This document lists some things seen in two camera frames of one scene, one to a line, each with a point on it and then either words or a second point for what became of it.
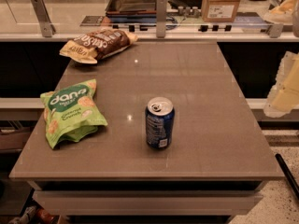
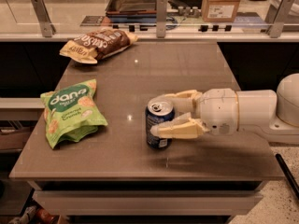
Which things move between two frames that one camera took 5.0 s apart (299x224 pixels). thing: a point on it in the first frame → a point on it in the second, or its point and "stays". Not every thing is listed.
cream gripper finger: [284, 96] → [180, 127]
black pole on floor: [287, 175] stays
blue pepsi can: [159, 118] stays
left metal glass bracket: [47, 27] stays
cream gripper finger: [283, 13] → [187, 102]
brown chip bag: [94, 45] stays
